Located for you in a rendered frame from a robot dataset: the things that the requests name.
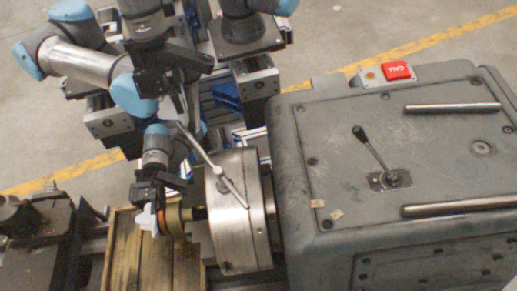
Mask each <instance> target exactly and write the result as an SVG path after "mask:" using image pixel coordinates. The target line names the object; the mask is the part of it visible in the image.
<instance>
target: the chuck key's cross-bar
mask: <svg viewBox="0 0 517 291"><path fill-rule="evenodd" d="M157 100H158V101H159V102H160V103H161V102H162V101H163V98H162V96H161V95H160V98H158V99H157ZM174 122H175V123H176V124H177V126H178V127H179V128H180V130H181V131H182V133H184V134H185V136H186V137H187V138H188V140H189V141H190V142H191V144H193V146H194V148H195V149H196V151H197V152H198V153H200V155H201V156H202V158H203V159H204V160H205V161H206V163H207V164H208V165H209V167H210V168H211V169H213V167H214V166H215V164H214V163H213V161H212V160H211V159H210V158H209V157H208V155H207V154H206V152H205V151H204V150H203V148H202V147H201V145H200V144H198V143H197V141H196V140H195V139H194V137H193V136H192V134H191V133H190V132H189V131H188V129H187V128H186V126H183V125H182V124H181V122H180V121H179V120H174ZM220 179H221V181H222V182H223V183H224V184H225V186H226V187H227V188H228V190H229V191H230V192H231V193H232V194H233V195H234V197H235V198H236V199H237V200H238V201H239V202H240V204H241V205H242V206H243V208H244V209H245V210H247V209H250V207H251V206H250V205H249V204H248V203H247V202H246V201H245V200H244V199H243V198H242V195H241V194H240V193H239V192H238V190H237V189H236V188H235V187H234V186H233V185H232V184H231V183H230V182H229V181H228V180H227V178H226V177H225V175H223V176H221V177H220Z"/></svg>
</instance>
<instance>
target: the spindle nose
mask: <svg viewBox="0 0 517 291"><path fill-rule="evenodd" d="M260 175H261V182H262V193H263V200H264V205H265V210H266V216H267V221H268V226H269V235H270V240H271V244H272V247H276V246H282V238H283V236H282V226H280V220H279V210H278V204H277V199H276V193H275V183H274V177H273V171H272V170H271V169H270V164H269V163H268V164H262V165H260Z"/></svg>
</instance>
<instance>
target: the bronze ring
mask: <svg viewBox="0 0 517 291"><path fill-rule="evenodd" d="M194 221H198V213H197V209H196V207H189V208H184V207H182V201H181V200H179V201H178V202H174V203H170V204H168V205H167V206H162V207H159V208H158V209H157V211H156V223H157V227H158V231H159V233H160V235H161V236H171V235H173V236H180V235H185V223H186V222H194Z"/></svg>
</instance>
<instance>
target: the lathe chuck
mask: <svg viewBox="0 0 517 291"><path fill-rule="evenodd" d="M242 148H243V146H242V147H237V148H230V149H221V150H215V151H210V152H208V154H212V153H216V152H217V153H219V155H217V156H214V157H211V156H209V158H210V159H211V160H212V161H213V163H214V164H215V165H216V166H221V167H222V168H223V170H224V172H225V175H226V177H227V180H229V181H230V182H231V183H232V185H233V186H234V187H235V188H236V189H237V190H238V192H239V193H240V194H241V195H242V198H243V199H244V200H245V201H246V202H247V199H246V192H245V180H244V171H243V160H242ZM205 196H206V205H207V212H208V224H209V229H210V234H211V238H212V246H213V250H214V254H215V256H216V259H217V261H218V264H222V261H227V260H228V261H229V262H230V263H232V265H233V268H231V269H228V270H226V269H221V272H222V274H224V275H225V276H227V275H234V274H239V273H251V272H257V271H261V270H260V268H259V265H258V260H257V257H256V253H255V246H254V241H253V236H252V227H251V222H250V216H249V210H245V209H244V208H243V206H242V205H241V204H240V202H239V201H238V200H237V199H236V198H235V197H234V195H233V194H232V193H231V192H230V191H228V192H220V191H219V190H218V181H217V179H216V178H215V176H214V174H213V172H212V169H211V168H210V167H209V165H208V164H207V163H206V162H205Z"/></svg>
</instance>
